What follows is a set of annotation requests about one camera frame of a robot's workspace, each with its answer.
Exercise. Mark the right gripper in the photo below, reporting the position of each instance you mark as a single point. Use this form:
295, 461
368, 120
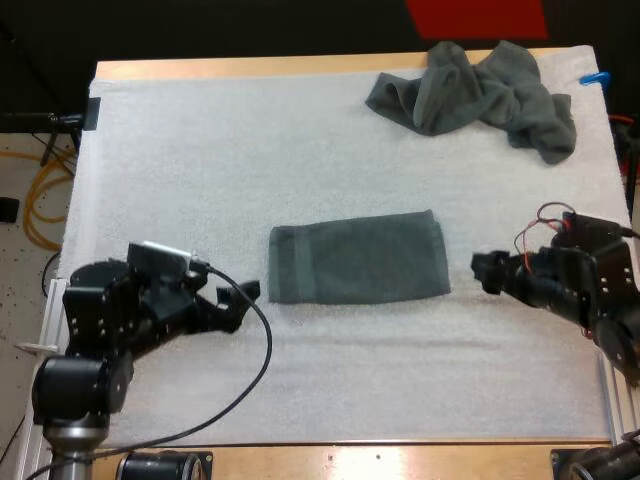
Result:
547, 285

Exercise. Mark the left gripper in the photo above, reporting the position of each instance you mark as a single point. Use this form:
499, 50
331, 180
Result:
180, 305

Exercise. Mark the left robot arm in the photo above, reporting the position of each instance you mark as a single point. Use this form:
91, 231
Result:
90, 350

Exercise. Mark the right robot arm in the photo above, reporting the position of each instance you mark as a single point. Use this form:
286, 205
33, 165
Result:
615, 310

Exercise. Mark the folded grey-green towel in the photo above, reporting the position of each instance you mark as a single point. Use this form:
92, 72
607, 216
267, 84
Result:
357, 262

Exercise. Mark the pile of grey-green towels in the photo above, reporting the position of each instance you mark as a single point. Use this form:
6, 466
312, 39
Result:
470, 100

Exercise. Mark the blue clip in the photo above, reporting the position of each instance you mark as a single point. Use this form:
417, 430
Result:
595, 78

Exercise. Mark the dark clamp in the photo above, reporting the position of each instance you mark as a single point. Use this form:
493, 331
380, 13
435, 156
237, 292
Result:
92, 114

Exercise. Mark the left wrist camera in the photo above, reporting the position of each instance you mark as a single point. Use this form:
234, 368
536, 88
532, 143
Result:
160, 256

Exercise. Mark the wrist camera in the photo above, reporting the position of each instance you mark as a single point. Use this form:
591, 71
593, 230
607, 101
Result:
160, 256
582, 225

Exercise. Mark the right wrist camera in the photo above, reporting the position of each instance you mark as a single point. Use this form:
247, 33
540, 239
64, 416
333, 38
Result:
582, 225

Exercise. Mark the ribbed aluminium rail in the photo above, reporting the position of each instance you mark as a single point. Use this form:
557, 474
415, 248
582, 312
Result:
611, 400
54, 315

